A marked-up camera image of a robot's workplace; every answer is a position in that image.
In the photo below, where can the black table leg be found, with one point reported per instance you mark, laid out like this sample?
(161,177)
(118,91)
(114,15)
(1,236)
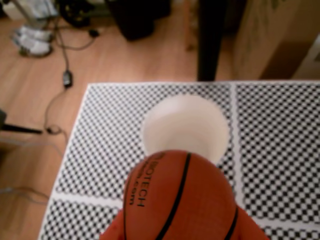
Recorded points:
(211,40)

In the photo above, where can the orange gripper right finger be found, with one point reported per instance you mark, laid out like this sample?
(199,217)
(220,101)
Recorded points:
(247,227)

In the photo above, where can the small orange basketball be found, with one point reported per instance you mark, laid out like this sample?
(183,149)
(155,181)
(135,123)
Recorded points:
(180,200)

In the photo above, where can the black bag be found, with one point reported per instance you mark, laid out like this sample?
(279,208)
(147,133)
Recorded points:
(137,17)

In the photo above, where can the white shoes pair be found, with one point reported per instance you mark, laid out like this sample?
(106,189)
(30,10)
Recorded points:
(35,42)

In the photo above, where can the brown cardboard box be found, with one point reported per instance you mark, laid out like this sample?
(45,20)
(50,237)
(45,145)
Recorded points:
(270,37)

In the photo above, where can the black tripod leg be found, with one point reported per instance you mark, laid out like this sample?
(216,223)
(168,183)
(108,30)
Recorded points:
(20,128)

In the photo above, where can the checkerboard paper sheet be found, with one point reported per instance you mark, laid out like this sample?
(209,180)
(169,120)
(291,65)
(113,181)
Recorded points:
(80,220)
(280,150)
(295,233)
(105,140)

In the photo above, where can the cream paper cup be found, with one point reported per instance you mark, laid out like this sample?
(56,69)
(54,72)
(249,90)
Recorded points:
(185,125)

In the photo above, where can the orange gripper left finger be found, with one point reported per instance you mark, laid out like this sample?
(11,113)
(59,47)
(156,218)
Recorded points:
(115,230)

